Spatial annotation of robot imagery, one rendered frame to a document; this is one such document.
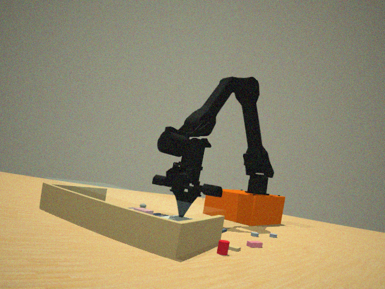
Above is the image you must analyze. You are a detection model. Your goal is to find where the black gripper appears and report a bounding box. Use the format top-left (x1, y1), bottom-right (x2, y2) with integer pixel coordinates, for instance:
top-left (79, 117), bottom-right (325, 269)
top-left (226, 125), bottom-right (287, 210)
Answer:
top-left (152, 158), bottom-right (223, 203)

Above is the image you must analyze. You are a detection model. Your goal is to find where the beige flat bar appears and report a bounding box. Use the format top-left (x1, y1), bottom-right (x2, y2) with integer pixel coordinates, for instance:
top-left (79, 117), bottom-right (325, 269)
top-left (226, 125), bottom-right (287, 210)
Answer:
top-left (229, 244), bottom-right (241, 251)

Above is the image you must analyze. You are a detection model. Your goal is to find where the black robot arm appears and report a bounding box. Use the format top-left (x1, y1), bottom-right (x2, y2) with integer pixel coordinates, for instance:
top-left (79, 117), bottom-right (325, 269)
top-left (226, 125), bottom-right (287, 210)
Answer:
top-left (157, 76), bottom-right (274, 195)

